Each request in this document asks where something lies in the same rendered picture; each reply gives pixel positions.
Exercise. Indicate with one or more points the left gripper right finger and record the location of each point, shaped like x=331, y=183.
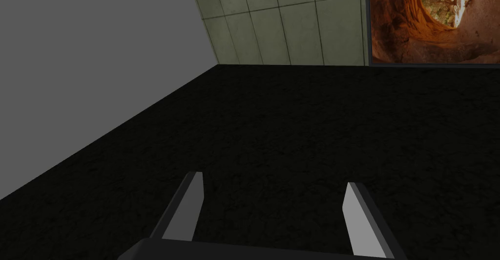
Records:
x=365, y=225

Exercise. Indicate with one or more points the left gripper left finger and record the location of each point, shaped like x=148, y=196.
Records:
x=183, y=213

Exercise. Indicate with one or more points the orange canyon wall picture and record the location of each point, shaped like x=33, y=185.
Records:
x=425, y=21

